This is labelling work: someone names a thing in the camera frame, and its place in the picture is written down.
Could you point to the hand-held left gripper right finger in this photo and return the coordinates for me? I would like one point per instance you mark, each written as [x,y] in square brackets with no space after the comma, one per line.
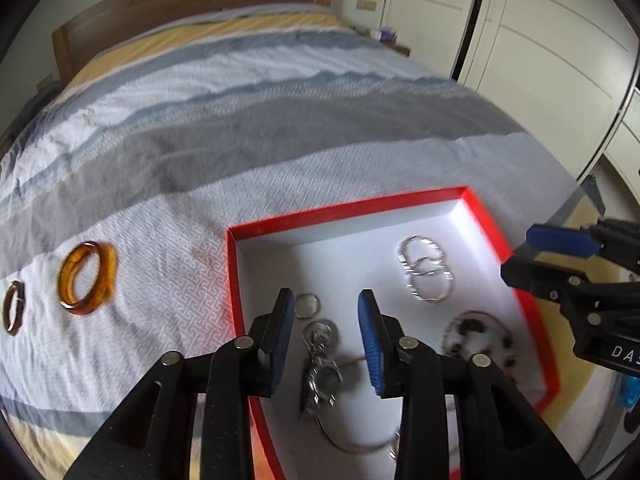
[370,345]

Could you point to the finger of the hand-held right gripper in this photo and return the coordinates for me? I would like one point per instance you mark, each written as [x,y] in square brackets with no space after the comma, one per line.
[560,241]
[535,275]

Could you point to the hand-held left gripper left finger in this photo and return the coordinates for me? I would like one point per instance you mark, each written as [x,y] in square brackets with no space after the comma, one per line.
[281,345]

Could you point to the red jewelry box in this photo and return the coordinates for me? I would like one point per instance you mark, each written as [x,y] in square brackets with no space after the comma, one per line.
[350,250]

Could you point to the wide amber bangle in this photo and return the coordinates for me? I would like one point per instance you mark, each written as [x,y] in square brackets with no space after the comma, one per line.
[102,280]

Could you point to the white wardrobe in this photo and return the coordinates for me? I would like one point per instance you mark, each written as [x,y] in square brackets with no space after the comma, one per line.
[540,25]

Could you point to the striped duvet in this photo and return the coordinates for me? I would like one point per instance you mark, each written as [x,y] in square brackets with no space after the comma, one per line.
[200,135]

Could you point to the wooden nightstand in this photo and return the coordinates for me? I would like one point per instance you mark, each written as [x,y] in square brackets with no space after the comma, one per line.
[401,50]

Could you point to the thin brown bangle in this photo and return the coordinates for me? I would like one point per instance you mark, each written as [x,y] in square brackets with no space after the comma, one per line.
[19,310]

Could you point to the small purple box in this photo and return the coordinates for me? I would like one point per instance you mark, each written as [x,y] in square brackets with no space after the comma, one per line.
[384,35]

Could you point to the grey blue cloth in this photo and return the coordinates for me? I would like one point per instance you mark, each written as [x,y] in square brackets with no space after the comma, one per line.
[47,91]

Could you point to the wooden headboard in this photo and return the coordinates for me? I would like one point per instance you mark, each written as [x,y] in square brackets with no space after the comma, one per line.
[175,0]

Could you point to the beige wall socket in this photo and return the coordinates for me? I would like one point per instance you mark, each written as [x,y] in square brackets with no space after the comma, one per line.
[366,4]

